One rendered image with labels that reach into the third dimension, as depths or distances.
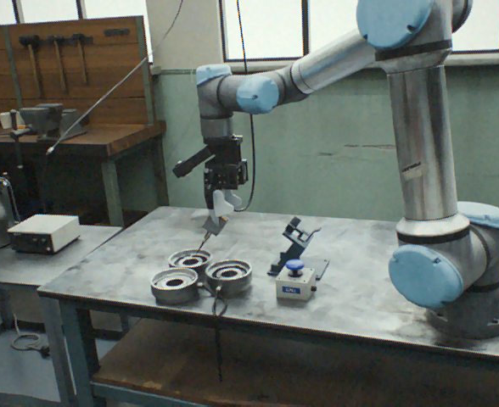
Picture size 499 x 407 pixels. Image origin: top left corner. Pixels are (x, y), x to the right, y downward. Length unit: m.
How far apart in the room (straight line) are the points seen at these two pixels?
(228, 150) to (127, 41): 1.85
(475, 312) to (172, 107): 2.27
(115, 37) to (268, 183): 1.09
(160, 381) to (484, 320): 0.76
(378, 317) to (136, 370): 0.65
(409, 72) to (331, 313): 0.52
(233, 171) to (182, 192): 1.96
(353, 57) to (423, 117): 0.26
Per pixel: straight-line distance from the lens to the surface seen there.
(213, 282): 1.24
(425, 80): 0.89
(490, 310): 1.12
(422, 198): 0.91
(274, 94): 1.14
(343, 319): 1.14
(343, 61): 1.11
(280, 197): 2.95
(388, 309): 1.18
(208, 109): 1.21
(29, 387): 2.16
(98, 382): 1.51
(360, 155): 2.78
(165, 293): 1.22
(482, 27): 2.74
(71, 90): 3.26
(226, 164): 1.24
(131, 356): 1.55
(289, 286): 1.19
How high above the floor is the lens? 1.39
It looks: 19 degrees down
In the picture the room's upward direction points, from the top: 4 degrees counter-clockwise
